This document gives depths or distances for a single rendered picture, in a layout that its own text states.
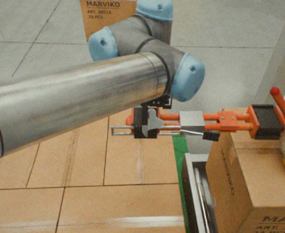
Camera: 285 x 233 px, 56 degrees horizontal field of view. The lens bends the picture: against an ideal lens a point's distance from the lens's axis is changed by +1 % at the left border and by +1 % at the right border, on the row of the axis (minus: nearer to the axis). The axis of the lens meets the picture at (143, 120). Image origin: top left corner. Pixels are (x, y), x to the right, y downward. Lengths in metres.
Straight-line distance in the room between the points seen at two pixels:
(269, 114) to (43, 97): 0.70
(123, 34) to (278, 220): 0.71
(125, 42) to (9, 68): 3.04
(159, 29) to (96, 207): 1.03
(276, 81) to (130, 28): 1.69
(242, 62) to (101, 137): 2.24
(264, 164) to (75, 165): 1.00
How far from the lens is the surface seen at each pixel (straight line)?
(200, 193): 1.44
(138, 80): 0.36
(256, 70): 3.34
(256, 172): 0.90
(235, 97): 2.87
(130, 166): 1.50
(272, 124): 0.84
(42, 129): 0.29
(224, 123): 0.80
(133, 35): 0.49
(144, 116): 0.69
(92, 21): 2.30
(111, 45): 0.49
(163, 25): 0.57
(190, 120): 0.78
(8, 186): 1.60
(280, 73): 2.08
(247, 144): 0.96
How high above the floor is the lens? 1.78
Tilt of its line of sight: 46 degrees down
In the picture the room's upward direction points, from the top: straight up
